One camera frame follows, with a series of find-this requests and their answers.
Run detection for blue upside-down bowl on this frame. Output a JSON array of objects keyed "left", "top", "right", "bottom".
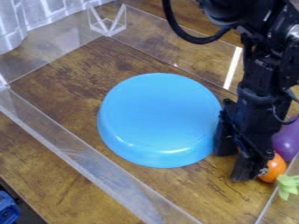
[{"left": 97, "top": 73, "right": 220, "bottom": 168}]

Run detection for clear acrylic corner bracket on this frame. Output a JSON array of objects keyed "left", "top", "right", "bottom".
[{"left": 88, "top": 4, "right": 127, "bottom": 38}]

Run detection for orange toy carrot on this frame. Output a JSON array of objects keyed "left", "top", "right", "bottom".
[{"left": 256, "top": 153, "right": 299, "bottom": 200}]

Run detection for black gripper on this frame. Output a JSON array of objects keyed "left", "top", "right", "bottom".
[{"left": 213, "top": 85, "right": 291, "bottom": 182}]

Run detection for purple toy eggplant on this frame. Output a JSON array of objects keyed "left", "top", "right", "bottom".
[{"left": 272, "top": 115, "right": 299, "bottom": 162}]

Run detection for clear acrylic enclosure wall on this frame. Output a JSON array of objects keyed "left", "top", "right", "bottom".
[{"left": 0, "top": 0, "right": 299, "bottom": 224}]

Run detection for black corrugated cable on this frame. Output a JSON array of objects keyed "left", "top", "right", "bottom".
[{"left": 161, "top": 0, "right": 232, "bottom": 46}]

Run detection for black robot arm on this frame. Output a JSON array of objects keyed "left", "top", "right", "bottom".
[{"left": 199, "top": 0, "right": 299, "bottom": 182}]

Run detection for blue object at corner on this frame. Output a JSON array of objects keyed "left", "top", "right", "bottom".
[{"left": 0, "top": 191, "right": 20, "bottom": 224}]

